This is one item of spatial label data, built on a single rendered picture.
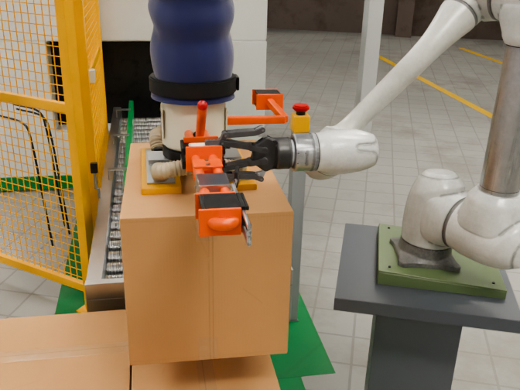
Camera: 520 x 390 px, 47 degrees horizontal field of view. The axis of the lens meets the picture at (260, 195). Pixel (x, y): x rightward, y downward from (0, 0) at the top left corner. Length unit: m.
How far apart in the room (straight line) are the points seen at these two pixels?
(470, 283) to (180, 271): 0.83
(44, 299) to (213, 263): 1.86
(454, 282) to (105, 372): 1.01
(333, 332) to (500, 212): 1.41
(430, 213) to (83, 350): 1.07
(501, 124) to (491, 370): 1.47
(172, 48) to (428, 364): 1.19
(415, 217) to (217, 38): 0.76
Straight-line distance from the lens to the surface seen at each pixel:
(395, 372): 2.00
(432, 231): 1.78
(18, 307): 3.18
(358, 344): 2.82
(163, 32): 1.52
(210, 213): 1.03
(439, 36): 1.57
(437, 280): 1.80
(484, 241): 1.68
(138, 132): 3.86
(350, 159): 1.41
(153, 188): 1.51
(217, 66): 1.52
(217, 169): 1.27
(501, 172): 1.64
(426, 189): 1.77
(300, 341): 2.80
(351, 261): 1.90
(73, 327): 1.99
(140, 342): 1.55
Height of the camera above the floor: 1.66
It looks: 23 degrees down
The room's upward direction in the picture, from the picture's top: 2 degrees clockwise
